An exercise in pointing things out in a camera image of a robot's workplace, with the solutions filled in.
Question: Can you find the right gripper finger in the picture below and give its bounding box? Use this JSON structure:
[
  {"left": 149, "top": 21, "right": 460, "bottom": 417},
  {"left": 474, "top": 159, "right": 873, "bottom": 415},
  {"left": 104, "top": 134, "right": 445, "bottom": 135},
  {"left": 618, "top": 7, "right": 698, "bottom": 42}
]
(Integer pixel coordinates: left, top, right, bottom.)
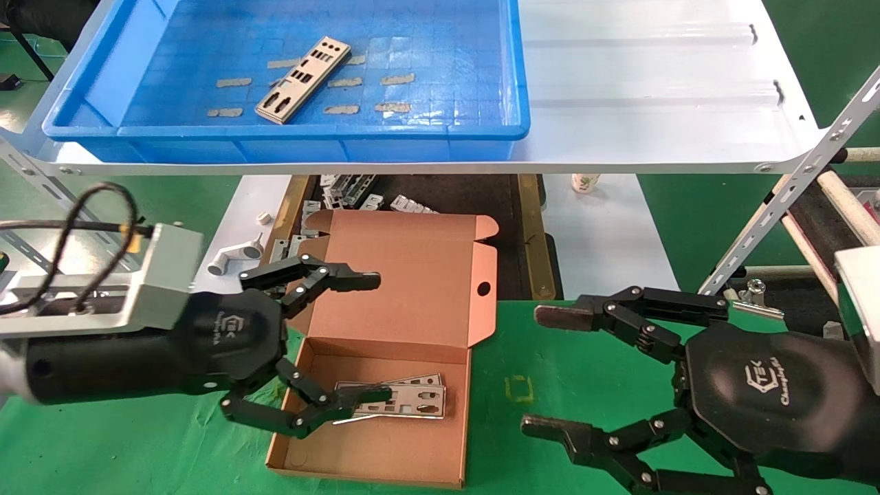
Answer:
[
  {"left": 520, "top": 406, "right": 774, "bottom": 495},
  {"left": 535, "top": 285, "right": 729, "bottom": 365}
]

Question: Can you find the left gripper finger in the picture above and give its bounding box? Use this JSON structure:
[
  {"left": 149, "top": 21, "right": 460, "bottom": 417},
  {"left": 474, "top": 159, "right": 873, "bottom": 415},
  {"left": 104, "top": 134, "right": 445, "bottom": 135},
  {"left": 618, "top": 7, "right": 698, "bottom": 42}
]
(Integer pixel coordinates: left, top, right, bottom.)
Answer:
[
  {"left": 239, "top": 253, "right": 382, "bottom": 318},
  {"left": 220, "top": 357, "right": 394, "bottom": 439}
]

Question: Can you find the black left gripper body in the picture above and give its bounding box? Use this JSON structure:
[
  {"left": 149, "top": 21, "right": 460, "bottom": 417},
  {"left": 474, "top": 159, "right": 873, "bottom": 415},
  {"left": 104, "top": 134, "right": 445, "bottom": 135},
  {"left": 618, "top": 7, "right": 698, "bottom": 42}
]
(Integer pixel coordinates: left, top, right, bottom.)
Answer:
[{"left": 24, "top": 289, "right": 288, "bottom": 406}]

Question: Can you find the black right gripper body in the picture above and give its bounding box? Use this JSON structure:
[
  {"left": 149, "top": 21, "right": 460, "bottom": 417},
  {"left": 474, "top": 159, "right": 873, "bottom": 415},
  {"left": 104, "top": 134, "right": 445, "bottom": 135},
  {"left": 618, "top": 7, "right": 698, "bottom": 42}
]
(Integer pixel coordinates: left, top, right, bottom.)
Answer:
[{"left": 677, "top": 322, "right": 880, "bottom": 485}]

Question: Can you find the metal IO shield plate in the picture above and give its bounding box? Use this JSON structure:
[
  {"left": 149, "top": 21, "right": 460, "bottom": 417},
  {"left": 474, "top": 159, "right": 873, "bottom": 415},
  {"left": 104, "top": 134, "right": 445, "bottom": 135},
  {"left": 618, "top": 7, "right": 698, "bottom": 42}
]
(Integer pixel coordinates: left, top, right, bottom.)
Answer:
[
  {"left": 335, "top": 373, "right": 443, "bottom": 390},
  {"left": 335, "top": 383, "right": 446, "bottom": 421},
  {"left": 256, "top": 36, "right": 352, "bottom": 125}
]

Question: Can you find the brown cardboard box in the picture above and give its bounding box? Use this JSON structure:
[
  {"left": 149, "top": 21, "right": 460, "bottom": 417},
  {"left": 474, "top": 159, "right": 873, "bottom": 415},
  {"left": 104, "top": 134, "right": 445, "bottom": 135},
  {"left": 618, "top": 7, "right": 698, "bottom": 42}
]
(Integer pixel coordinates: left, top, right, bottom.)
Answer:
[{"left": 267, "top": 210, "right": 499, "bottom": 490}]

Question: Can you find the blue plastic tray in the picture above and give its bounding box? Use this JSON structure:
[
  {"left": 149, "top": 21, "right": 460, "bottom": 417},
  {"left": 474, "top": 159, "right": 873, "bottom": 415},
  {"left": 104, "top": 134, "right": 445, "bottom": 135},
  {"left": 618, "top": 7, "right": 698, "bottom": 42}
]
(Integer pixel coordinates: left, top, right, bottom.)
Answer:
[{"left": 43, "top": 0, "right": 531, "bottom": 164}]

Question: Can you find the white pipe fitting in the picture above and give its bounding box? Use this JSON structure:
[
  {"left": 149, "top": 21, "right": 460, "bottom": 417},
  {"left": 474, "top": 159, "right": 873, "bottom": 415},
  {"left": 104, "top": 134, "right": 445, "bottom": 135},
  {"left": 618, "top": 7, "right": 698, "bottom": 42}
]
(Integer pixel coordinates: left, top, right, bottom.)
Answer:
[{"left": 206, "top": 232, "right": 264, "bottom": 276}]

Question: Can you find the silver binder clip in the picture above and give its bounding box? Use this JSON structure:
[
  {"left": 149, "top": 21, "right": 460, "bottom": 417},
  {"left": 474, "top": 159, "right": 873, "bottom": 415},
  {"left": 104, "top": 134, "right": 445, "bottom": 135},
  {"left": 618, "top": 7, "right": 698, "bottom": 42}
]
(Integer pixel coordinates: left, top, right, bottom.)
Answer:
[{"left": 732, "top": 278, "right": 786, "bottom": 320}]

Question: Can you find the grey slotted angle beam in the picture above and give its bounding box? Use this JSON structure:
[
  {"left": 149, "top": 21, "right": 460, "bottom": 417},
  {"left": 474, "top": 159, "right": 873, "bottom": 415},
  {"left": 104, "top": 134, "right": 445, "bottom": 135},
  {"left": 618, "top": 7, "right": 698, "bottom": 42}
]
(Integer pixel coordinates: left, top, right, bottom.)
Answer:
[{"left": 0, "top": 229, "right": 57, "bottom": 274}]

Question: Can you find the white metal shelf board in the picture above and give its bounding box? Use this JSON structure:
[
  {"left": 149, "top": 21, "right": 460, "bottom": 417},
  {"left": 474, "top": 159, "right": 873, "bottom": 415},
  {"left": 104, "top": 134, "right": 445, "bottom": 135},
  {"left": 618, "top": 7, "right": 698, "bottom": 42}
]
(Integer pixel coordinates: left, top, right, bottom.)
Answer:
[{"left": 0, "top": 0, "right": 826, "bottom": 176}]

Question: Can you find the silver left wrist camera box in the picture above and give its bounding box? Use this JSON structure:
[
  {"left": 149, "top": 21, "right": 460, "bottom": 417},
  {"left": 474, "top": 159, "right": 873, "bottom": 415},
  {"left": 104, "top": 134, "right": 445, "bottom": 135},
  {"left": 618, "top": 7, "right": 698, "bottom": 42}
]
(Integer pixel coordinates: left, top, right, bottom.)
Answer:
[{"left": 0, "top": 221, "right": 205, "bottom": 338}]

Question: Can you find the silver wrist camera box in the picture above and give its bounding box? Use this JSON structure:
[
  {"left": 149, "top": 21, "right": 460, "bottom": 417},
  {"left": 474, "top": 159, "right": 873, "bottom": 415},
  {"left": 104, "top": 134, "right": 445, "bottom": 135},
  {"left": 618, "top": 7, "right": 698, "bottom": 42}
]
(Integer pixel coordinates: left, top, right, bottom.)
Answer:
[
  {"left": 835, "top": 246, "right": 880, "bottom": 396},
  {"left": 0, "top": 221, "right": 205, "bottom": 338}
]

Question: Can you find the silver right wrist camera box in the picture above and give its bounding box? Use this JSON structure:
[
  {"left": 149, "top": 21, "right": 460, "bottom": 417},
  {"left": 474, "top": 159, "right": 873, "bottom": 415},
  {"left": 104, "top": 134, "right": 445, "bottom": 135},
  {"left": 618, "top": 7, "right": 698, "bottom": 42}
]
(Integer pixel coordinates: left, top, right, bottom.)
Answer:
[{"left": 835, "top": 246, "right": 880, "bottom": 396}]

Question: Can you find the grey slotted angle post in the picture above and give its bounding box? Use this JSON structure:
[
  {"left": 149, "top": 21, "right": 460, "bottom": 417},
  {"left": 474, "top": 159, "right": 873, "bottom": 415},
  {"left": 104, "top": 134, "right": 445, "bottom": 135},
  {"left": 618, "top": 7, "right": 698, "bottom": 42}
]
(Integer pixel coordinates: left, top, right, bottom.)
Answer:
[
  {"left": 701, "top": 67, "right": 880, "bottom": 293},
  {"left": 0, "top": 134, "right": 155, "bottom": 283}
]

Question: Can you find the black stand frame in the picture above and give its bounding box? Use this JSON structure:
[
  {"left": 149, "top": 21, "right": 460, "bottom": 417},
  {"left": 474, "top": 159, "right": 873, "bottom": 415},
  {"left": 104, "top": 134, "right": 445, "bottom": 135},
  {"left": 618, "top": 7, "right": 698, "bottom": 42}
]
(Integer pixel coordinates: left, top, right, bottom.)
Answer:
[{"left": 0, "top": 0, "right": 97, "bottom": 82}]

